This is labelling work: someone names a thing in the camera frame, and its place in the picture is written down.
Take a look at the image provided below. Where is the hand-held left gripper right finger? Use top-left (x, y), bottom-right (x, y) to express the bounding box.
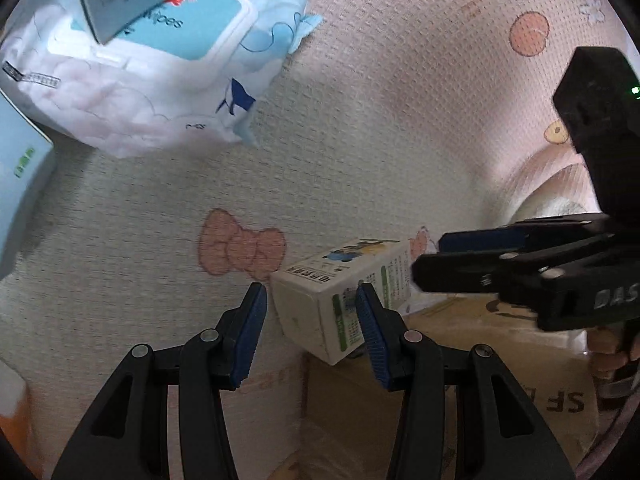
top-left (356, 282), bottom-right (576, 480)

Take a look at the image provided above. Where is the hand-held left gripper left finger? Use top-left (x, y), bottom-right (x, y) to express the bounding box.
top-left (50, 282), bottom-right (268, 480)

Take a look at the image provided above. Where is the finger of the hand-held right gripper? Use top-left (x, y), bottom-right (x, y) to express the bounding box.
top-left (411, 234), bottom-right (621, 313)
top-left (439, 214), bottom-right (618, 256)

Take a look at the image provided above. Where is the white box with green labels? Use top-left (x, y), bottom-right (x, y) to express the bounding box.
top-left (270, 237), bottom-right (413, 366)

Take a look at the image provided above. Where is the brown cardboard box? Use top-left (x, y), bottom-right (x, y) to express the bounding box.
top-left (300, 297), bottom-right (601, 480)

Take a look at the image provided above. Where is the light blue calligraphy box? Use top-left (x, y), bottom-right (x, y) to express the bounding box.
top-left (0, 92), bottom-right (56, 278)

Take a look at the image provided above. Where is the person's right hand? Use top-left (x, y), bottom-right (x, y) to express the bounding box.
top-left (587, 327), bottom-right (640, 381)

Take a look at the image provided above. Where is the pink cartoon printed mat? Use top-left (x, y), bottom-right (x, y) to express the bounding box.
top-left (0, 0), bottom-right (633, 480)

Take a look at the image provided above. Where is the orange and white box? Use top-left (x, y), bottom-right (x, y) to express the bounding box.
top-left (0, 360), bottom-right (36, 466)

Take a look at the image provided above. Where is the white blue wet wipes pack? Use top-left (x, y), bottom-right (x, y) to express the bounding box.
top-left (0, 0), bottom-right (323, 161)

